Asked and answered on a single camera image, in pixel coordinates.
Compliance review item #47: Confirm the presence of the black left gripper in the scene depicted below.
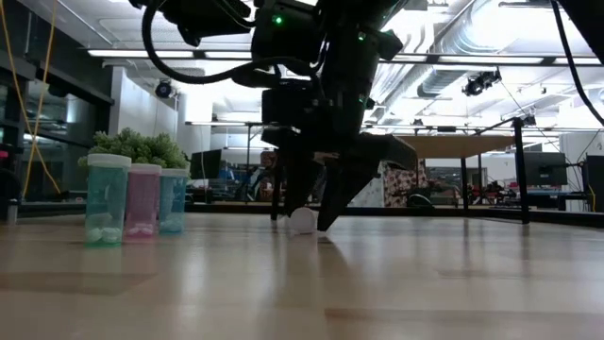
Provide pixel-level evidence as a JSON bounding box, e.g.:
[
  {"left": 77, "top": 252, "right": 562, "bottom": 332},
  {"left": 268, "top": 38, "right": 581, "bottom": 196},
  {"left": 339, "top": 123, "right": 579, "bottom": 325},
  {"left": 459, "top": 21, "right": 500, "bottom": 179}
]
[{"left": 260, "top": 84, "right": 419, "bottom": 233}]

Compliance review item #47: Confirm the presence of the pink pill bottle white cap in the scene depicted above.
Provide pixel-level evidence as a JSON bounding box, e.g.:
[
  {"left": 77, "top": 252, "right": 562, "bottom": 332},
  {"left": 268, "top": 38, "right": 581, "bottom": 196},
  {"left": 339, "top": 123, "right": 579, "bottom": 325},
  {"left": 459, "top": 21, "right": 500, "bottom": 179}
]
[
  {"left": 126, "top": 162, "right": 163, "bottom": 241},
  {"left": 288, "top": 206, "right": 318, "bottom": 236}
]

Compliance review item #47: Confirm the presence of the blue pill bottle white cap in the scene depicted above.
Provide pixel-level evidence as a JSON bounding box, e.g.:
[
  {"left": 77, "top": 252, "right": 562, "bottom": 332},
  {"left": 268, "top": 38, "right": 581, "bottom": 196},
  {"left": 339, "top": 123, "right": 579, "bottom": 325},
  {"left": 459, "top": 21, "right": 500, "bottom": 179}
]
[{"left": 157, "top": 168, "right": 191, "bottom": 235}]

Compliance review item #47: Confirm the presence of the green pill bottle white cap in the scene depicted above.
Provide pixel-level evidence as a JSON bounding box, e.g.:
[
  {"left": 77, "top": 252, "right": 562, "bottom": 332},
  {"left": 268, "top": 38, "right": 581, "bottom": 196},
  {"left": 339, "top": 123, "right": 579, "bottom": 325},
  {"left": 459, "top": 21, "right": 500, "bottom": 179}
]
[{"left": 84, "top": 153, "right": 133, "bottom": 247}]

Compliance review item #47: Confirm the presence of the wooden shelf with black legs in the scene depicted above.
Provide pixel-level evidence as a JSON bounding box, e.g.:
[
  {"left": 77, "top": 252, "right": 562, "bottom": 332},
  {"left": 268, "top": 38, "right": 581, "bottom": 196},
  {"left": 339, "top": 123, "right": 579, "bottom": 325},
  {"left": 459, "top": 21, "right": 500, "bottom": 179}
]
[{"left": 271, "top": 117, "right": 537, "bottom": 226}]

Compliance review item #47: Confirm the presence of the white patterned cloth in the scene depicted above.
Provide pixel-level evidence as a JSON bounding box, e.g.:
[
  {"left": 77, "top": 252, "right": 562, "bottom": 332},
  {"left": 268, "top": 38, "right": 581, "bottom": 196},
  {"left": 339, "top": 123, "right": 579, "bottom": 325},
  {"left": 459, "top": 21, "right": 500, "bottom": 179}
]
[{"left": 348, "top": 174, "right": 386, "bottom": 208}]

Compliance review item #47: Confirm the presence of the person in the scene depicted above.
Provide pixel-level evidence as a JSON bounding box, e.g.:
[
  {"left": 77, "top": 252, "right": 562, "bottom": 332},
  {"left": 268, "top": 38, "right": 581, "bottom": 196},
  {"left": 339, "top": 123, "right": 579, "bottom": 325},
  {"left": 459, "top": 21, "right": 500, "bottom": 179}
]
[{"left": 248, "top": 149, "right": 280, "bottom": 202}]

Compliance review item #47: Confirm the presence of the floral patterned cloth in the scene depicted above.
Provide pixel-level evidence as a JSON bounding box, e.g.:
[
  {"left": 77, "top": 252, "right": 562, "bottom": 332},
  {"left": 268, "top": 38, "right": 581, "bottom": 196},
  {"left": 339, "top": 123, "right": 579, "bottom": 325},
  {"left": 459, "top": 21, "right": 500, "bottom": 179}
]
[{"left": 382, "top": 160, "right": 427, "bottom": 208}]

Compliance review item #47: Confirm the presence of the black computer monitor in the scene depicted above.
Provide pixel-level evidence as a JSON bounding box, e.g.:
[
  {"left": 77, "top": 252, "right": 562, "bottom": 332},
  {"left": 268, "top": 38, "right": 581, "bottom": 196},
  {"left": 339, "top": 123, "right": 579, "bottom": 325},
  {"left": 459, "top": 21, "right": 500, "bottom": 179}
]
[
  {"left": 190, "top": 148, "right": 223, "bottom": 179},
  {"left": 522, "top": 151, "right": 568, "bottom": 187},
  {"left": 583, "top": 154, "right": 604, "bottom": 213}
]

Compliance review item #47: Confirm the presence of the green succulent in white pot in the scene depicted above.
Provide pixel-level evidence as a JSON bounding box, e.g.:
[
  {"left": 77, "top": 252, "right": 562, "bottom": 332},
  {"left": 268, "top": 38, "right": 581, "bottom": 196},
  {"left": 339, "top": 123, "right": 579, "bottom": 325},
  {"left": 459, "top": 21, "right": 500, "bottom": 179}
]
[{"left": 77, "top": 127, "right": 192, "bottom": 174}]

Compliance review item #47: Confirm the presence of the black ceiling spotlight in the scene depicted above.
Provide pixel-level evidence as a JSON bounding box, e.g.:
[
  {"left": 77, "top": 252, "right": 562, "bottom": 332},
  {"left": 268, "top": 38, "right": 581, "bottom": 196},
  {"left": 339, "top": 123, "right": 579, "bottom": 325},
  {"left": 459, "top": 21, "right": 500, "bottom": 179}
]
[{"left": 154, "top": 78, "right": 174, "bottom": 99}]

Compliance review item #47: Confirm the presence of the black track light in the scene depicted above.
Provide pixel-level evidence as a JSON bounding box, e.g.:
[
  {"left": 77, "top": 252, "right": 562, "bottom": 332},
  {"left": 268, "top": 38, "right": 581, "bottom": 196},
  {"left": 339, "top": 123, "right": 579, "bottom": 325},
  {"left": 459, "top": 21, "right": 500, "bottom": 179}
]
[{"left": 461, "top": 69, "right": 502, "bottom": 98}]

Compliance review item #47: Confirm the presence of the long ceiling light strip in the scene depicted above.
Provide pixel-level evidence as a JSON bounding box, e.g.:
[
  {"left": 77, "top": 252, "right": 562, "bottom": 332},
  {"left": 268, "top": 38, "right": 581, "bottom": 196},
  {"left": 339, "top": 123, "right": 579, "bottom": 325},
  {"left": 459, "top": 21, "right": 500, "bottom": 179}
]
[{"left": 87, "top": 48, "right": 604, "bottom": 66}]

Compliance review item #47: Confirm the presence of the silver ventilation duct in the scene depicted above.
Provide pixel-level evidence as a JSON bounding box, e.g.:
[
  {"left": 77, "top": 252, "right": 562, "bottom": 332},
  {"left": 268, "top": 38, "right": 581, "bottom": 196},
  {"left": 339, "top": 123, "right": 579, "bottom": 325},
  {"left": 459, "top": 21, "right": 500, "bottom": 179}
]
[{"left": 377, "top": 0, "right": 558, "bottom": 103}]

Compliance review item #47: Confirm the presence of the yellow cable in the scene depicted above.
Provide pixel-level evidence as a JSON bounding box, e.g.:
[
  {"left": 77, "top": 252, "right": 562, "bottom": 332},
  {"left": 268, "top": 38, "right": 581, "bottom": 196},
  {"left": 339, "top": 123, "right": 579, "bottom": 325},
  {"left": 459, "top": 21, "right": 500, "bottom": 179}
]
[
  {"left": 21, "top": 0, "right": 58, "bottom": 200},
  {"left": 0, "top": 0, "right": 62, "bottom": 195}
]

